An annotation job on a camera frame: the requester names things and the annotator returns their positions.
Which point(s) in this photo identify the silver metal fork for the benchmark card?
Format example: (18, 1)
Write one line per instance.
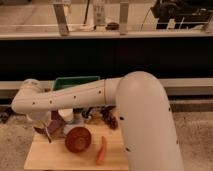
(47, 134)

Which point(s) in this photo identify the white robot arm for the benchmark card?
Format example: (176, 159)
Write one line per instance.
(147, 123)

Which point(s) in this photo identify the green plastic tray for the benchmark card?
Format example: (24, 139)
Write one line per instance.
(66, 82)

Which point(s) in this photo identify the dark purple grapes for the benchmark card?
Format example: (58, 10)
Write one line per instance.
(109, 118)

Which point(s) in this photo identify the white cylindrical cup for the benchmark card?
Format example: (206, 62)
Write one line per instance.
(66, 114)

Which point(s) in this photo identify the dark bowl on shelf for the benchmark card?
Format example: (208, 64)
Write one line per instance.
(112, 26)

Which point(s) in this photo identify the red-brown bowl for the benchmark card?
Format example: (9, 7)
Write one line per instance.
(78, 139)

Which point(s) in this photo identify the purple bowl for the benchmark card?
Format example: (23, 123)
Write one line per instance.
(56, 123)

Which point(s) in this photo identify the orange carrot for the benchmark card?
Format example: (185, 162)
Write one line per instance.
(102, 151)

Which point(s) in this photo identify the wooden table board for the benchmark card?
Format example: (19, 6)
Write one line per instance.
(54, 156)

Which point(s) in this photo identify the black equipment on shelf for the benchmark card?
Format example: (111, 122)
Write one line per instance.
(185, 13)

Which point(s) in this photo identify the middle white bracket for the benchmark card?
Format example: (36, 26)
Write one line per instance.
(99, 12)

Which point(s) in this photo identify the right metal bracket post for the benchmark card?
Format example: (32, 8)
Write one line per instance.
(123, 16)

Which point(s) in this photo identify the metal bracket post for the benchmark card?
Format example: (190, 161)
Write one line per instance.
(60, 17)
(123, 16)

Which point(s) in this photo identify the left metal bracket post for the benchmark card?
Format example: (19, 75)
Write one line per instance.
(60, 17)

